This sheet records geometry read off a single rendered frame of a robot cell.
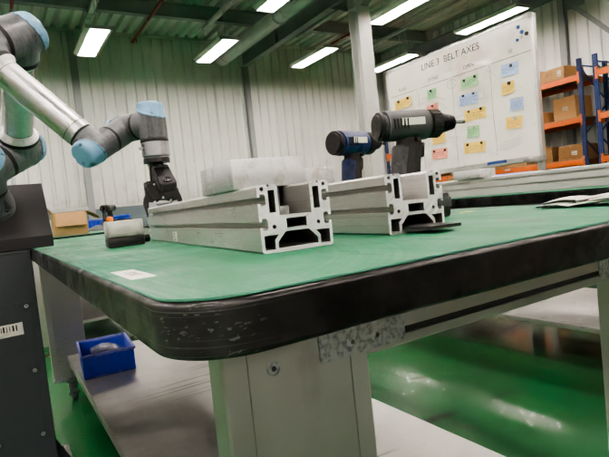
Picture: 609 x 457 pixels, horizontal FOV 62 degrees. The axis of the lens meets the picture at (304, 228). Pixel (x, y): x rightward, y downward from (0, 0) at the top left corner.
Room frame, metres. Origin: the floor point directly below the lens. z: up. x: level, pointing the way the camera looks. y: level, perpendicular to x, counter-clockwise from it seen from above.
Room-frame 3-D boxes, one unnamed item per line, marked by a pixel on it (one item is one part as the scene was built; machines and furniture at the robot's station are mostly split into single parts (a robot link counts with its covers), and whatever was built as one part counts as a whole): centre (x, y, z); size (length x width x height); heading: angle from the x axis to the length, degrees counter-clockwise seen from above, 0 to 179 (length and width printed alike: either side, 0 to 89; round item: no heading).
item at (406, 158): (1.03, -0.26, 0.89); 0.20 x 0.08 x 0.22; 104
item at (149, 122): (1.42, 0.39, 1.10); 0.09 x 0.08 x 0.11; 61
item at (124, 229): (1.20, 0.42, 0.81); 0.10 x 0.08 x 0.06; 116
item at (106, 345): (2.18, 0.91, 0.27); 0.31 x 0.21 x 0.10; 27
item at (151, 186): (1.43, 0.39, 0.94); 0.09 x 0.08 x 0.12; 26
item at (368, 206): (1.09, 0.01, 0.82); 0.80 x 0.10 x 0.09; 26
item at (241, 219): (1.00, 0.18, 0.82); 0.80 x 0.10 x 0.09; 26
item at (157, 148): (1.42, 0.39, 1.02); 0.08 x 0.08 x 0.05
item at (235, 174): (0.78, 0.07, 0.87); 0.16 x 0.11 x 0.07; 26
